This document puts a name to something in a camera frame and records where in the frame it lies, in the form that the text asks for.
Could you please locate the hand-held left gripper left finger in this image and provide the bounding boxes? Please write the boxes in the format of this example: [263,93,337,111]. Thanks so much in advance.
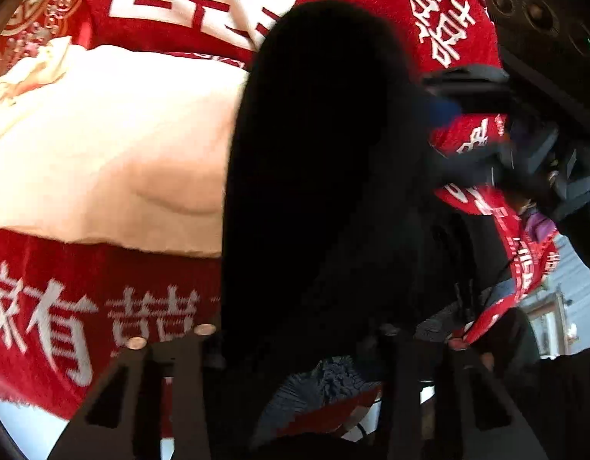
[48,322,224,460]

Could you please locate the cream cloth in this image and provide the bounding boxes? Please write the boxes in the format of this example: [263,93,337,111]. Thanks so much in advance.
[0,36,251,258]

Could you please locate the purple cloth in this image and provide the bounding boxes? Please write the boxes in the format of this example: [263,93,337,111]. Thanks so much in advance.
[524,211,559,243]

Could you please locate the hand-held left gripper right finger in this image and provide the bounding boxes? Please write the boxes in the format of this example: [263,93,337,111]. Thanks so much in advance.
[376,323,551,460]

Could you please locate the pale cabinet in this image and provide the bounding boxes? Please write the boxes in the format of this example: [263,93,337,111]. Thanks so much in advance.
[519,235,590,361]

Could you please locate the black pants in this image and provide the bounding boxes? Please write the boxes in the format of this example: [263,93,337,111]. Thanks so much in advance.
[221,0,519,444]

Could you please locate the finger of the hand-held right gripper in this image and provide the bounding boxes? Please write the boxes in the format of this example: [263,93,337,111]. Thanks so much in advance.
[430,135,559,208]
[420,65,519,126]

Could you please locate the red printed blanket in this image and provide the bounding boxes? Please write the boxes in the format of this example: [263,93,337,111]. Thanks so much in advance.
[0,0,562,438]

